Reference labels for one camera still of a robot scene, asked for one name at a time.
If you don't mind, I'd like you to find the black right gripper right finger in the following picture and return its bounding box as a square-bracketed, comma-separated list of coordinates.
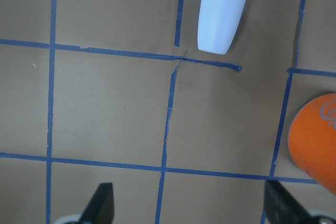
[264, 180, 318, 224]

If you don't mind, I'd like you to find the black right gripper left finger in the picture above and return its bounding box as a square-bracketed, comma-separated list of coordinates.
[80, 183, 114, 223]

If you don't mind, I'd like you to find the orange cup with grey pattern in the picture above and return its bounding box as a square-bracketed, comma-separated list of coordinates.
[288, 93, 335, 194]

